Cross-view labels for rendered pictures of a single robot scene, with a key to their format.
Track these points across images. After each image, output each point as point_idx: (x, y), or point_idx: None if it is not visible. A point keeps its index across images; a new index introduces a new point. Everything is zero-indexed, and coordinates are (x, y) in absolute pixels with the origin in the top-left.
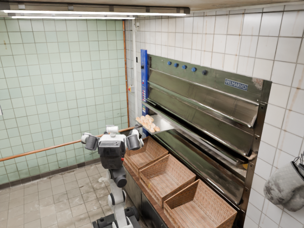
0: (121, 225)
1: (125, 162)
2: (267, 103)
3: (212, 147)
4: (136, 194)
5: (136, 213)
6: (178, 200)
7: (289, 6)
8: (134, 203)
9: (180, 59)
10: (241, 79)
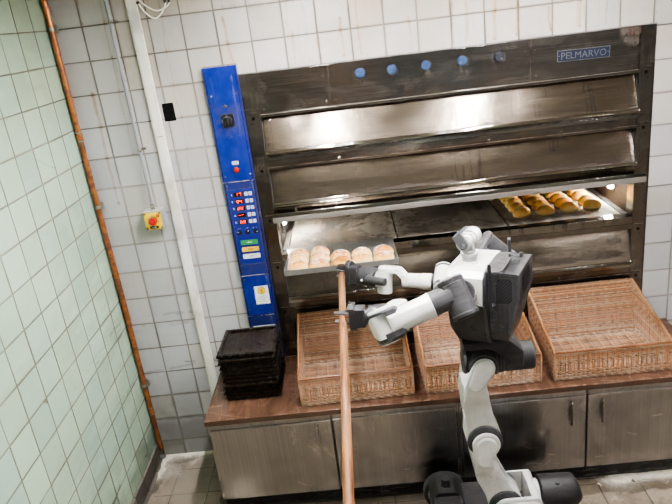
0: (517, 489)
1: (327, 404)
2: (654, 60)
3: (585, 183)
4: (425, 440)
5: (458, 477)
6: (542, 346)
7: None
8: (409, 481)
9: (412, 49)
10: (594, 40)
